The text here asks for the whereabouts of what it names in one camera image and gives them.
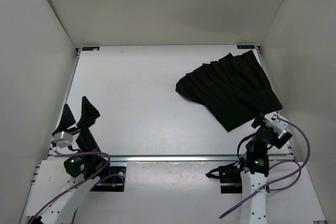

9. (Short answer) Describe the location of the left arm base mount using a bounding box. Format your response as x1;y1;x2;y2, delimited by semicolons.
90;162;127;193

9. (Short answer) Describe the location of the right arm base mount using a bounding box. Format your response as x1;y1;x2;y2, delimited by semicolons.
205;158;269;193

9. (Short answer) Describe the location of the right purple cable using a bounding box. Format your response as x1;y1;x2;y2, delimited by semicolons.
219;119;310;219

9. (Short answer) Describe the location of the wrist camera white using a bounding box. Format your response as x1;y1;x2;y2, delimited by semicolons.
266;114;288;138
52;131;74;148

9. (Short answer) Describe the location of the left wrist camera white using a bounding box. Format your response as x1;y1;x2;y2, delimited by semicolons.
52;131;74;148

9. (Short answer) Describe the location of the black pleated skirt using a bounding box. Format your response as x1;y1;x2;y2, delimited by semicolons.
175;50;282;132

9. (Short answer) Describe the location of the aluminium table edge rail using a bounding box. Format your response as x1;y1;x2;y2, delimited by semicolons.
48;154;297;162

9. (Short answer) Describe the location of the right blue table label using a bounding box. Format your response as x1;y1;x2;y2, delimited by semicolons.
237;45;255;49

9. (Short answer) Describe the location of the left blue table label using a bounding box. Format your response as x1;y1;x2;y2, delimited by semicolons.
81;47;100;51

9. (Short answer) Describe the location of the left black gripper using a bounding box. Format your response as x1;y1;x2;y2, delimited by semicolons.
54;91;104;157

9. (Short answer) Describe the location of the blue table label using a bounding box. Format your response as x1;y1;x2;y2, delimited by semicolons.
237;45;255;49
81;47;100;51

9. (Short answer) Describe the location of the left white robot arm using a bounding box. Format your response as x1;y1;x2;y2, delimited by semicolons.
28;96;110;223

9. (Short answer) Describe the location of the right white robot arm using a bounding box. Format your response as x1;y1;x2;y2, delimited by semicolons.
235;113;292;223

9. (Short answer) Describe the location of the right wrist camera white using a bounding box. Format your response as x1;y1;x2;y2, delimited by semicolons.
266;114;288;138

